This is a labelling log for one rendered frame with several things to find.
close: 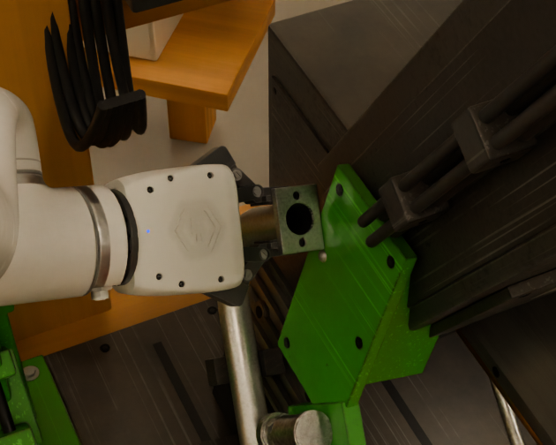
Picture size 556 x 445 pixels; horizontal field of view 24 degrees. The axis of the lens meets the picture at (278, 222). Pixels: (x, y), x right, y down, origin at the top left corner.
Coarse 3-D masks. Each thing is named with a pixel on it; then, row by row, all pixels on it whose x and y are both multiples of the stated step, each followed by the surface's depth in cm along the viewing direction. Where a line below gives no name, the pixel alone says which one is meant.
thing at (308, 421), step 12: (264, 420) 113; (276, 420) 112; (288, 420) 110; (300, 420) 107; (312, 420) 108; (324, 420) 108; (264, 432) 113; (276, 432) 111; (288, 432) 109; (300, 432) 107; (312, 432) 108; (324, 432) 108; (264, 444) 113; (276, 444) 111; (288, 444) 109; (300, 444) 107; (312, 444) 108; (324, 444) 108
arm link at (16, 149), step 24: (0, 96) 86; (0, 120) 83; (24, 120) 91; (0, 144) 82; (24, 144) 93; (0, 168) 80; (24, 168) 93; (0, 192) 76; (0, 216) 74; (0, 240) 74; (0, 264) 76
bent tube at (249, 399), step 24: (288, 192) 105; (312, 192) 107; (240, 216) 113; (264, 216) 108; (288, 216) 110; (312, 216) 107; (288, 240) 105; (312, 240) 106; (240, 312) 117; (240, 336) 117; (240, 360) 117; (240, 384) 117; (240, 408) 117; (264, 408) 117; (240, 432) 117
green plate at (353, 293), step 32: (352, 192) 102; (352, 224) 103; (352, 256) 103; (384, 256) 99; (416, 256) 97; (320, 288) 108; (352, 288) 104; (384, 288) 99; (288, 320) 114; (320, 320) 109; (352, 320) 104; (384, 320) 101; (288, 352) 115; (320, 352) 109; (352, 352) 105; (384, 352) 106; (416, 352) 108; (320, 384) 110; (352, 384) 105
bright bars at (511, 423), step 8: (496, 392) 113; (496, 400) 113; (504, 400) 113; (504, 408) 113; (504, 416) 113; (512, 416) 113; (504, 424) 113; (512, 424) 113; (512, 432) 113; (520, 432) 113; (512, 440) 113; (520, 440) 113
